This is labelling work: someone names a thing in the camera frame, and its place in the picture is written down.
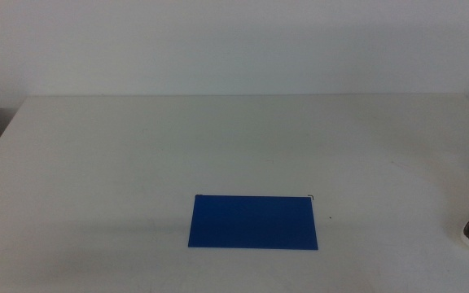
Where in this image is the blue rectangular mat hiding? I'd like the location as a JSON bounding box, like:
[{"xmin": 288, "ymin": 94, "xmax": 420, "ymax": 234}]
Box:
[{"xmin": 187, "ymin": 194, "xmax": 319, "ymax": 251}]

